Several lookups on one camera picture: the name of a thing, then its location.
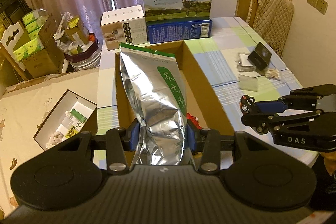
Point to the quilted beige chair cover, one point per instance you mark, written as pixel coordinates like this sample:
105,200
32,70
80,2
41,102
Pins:
271,19

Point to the blue flat box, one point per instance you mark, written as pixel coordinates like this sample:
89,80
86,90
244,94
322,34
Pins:
174,31

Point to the red toy car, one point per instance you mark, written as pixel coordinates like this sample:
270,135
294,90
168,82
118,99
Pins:
194,121

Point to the silver green tea bag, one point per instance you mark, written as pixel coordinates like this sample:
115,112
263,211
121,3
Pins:
157,95

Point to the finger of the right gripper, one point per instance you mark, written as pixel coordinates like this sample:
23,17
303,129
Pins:
263,123
248,104

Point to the black small product box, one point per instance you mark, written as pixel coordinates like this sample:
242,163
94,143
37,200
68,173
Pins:
260,57

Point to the cotton swab pack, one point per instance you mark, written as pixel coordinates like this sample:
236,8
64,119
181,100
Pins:
272,73

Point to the clear plastic cup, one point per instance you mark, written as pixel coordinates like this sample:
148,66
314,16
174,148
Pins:
248,83

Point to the clear plastic packet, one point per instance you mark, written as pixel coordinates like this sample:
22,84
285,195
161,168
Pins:
244,64

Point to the white beige product box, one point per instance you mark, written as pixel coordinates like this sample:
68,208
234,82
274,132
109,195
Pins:
126,25

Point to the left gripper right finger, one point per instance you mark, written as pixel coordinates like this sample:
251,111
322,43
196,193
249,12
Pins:
208,142

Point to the cardboard box of tissues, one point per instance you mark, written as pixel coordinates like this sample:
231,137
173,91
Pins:
30,48

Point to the checked tablecloth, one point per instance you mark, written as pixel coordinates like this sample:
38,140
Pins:
218,58

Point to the open white gift box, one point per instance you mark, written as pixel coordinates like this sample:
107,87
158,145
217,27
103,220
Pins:
71,115

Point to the brown cardboard box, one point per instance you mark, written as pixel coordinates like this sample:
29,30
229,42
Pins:
202,102

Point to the round tin with clutter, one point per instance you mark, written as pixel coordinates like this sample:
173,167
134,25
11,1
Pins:
79,46

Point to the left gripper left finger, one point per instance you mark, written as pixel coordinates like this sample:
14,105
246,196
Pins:
118,141

